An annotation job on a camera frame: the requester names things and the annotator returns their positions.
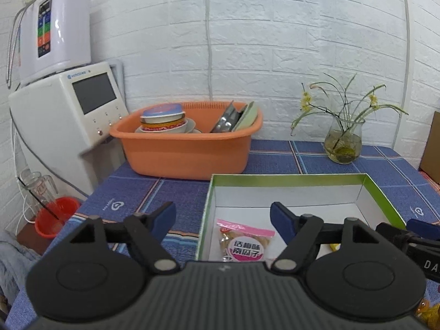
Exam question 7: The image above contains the pink snack packet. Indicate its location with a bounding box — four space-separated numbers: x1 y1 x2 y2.
216 218 276 262

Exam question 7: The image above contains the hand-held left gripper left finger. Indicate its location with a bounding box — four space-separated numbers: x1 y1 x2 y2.
69 202 179 273

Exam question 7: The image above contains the glass vase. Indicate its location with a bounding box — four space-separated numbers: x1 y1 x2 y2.
325 115 365 164

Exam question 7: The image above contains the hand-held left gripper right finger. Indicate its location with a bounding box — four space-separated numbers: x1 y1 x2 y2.
270 202 379 273

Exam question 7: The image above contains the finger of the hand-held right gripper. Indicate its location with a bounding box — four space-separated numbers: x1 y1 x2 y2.
376 223 414 247
407 219 440 240

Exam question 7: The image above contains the red patterned bowl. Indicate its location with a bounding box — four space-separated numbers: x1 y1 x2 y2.
138 119 188 133

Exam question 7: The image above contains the metal flexible hose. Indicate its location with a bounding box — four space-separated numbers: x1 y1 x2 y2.
5 5 28 90

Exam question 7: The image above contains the yellow candy packet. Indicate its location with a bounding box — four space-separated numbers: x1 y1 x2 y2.
414 299 440 329

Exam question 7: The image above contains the red plastic bucket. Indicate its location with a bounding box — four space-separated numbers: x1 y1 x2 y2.
34 197 81 239

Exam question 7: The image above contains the blue plaid tablecloth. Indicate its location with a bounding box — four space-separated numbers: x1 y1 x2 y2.
7 139 440 330

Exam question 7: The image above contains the white wall cable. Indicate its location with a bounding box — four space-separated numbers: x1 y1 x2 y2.
204 0 213 100
394 0 412 148

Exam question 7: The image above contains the grey cloth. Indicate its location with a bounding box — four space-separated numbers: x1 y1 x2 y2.
0 230 42 317

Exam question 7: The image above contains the white appliance with screen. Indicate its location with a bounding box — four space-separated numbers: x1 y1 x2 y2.
9 61 129 196

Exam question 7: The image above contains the pale green plate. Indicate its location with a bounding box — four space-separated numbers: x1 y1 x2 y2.
232 101 258 132

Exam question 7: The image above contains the green cardboard box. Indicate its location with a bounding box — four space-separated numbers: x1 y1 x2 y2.
196 174 408 262

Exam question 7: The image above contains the metal plate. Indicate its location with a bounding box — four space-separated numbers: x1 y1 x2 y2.
210 101 246 133

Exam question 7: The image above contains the brown paper bag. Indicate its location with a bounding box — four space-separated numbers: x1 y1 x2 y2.
420 111 440 184

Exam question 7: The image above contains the orange plastic basin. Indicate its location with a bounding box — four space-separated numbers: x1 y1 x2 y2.
109 101 263 181

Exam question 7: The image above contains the green flowering plant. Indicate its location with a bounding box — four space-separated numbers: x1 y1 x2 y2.
290 73 409 138

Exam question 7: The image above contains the glass measuring jug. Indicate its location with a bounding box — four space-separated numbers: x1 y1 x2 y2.
19 170 57 210

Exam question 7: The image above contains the white water purifier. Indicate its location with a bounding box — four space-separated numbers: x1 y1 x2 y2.
19 0 92 86

